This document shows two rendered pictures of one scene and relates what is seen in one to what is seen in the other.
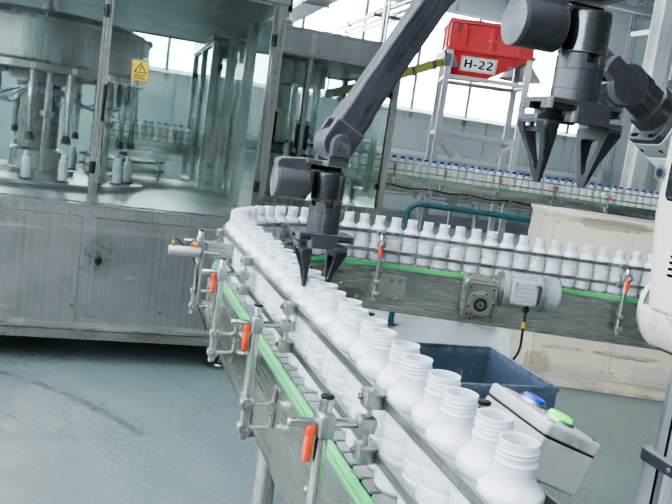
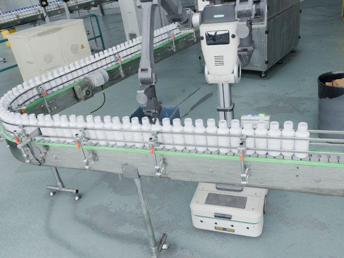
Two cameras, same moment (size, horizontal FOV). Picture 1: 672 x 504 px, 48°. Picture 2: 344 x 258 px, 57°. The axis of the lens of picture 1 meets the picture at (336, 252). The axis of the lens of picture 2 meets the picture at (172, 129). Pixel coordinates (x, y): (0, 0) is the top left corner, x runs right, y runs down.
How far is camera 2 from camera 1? 1.23 m
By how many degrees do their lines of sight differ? 50
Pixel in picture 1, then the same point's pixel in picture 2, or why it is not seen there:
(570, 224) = (34, 38)
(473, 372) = (140, 116)
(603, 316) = (116, 73)
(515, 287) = (97, 80)
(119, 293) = not seen: outside the picture
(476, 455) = (290, 132)
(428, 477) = (276, 143)
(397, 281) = (52, 101)
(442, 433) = (277, 133)
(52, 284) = not seen: outside the picture
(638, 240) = (60, 33)
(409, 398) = (252, 131)
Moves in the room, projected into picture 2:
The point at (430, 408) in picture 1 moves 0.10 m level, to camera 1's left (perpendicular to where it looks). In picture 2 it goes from (263, 130) to (254, 141)
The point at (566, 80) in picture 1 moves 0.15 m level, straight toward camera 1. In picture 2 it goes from (248, 40) to (277, 43)
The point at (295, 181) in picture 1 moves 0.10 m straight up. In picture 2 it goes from (149, 95) to (145, 75)
